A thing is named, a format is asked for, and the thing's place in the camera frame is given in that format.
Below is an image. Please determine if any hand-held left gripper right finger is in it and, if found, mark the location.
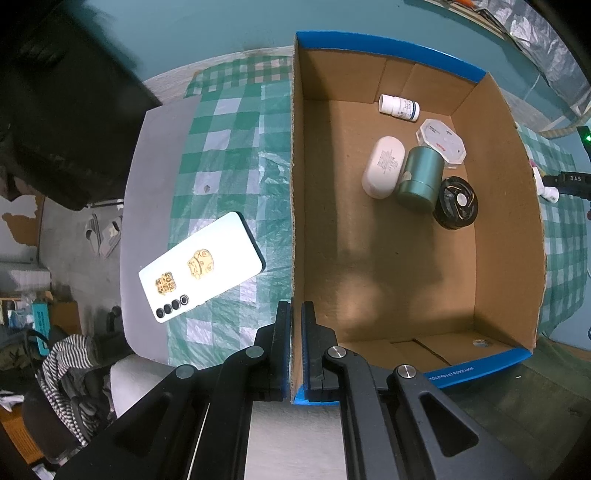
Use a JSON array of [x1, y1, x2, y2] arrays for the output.
[[300, 301, 550, 480]]

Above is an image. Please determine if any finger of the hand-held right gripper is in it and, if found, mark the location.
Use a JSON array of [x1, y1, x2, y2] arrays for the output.
[[542, 170, 591, 200]]

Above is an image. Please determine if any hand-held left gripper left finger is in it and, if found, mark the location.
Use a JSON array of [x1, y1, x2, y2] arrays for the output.
[[55, 299, 293, 480]]

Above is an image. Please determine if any small white bottle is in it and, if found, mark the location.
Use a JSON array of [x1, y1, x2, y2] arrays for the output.
[[531, 165, 561, 203]]

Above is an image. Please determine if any blue-edged cardboard box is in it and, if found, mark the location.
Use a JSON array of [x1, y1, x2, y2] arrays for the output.
[[288, 31, 548, 407]]

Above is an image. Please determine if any black round container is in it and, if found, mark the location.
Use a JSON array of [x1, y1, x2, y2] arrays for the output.
[[433, 176, 479, 230]]

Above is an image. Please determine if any white hexagonal box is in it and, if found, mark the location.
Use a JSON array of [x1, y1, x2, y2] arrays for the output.
[[416, 117, 468, 166]]

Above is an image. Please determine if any green cylindrical tin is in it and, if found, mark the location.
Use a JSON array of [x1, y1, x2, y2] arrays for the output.
[[396, 146, 447, 213]]

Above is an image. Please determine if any white oval case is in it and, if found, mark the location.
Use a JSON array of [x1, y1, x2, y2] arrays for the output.
[[361, 136, 406, 199]]

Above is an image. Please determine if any white pill bottle blue label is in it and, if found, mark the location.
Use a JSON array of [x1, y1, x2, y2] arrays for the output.
[[378, 93, 421, 123]]

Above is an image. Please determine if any white smartphone with gold stickers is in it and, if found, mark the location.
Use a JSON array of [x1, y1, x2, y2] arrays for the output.
[[138, 211, 266, 326]]

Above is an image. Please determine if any silver foil sheet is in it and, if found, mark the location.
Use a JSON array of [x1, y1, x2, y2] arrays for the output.
[[470, 0, 588, 117]]

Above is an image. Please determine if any grey slipper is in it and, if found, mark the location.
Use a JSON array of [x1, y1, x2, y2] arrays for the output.
[[85, 214, 103, 253], [99, 215, 123, 258]]

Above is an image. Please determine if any green checkered tablecloth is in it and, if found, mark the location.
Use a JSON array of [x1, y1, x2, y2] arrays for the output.
[[167, 54, 591, 371]]

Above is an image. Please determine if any striped cloth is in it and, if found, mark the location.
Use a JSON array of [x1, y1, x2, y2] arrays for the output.
[[41, 334, 117, 446]]

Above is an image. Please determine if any teal box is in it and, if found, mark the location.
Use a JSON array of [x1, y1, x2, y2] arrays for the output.
[[30, 302, 54, 357]]

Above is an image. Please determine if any black cabinet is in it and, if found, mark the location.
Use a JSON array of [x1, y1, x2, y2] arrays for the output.
[[0, 0, 163, 213]]

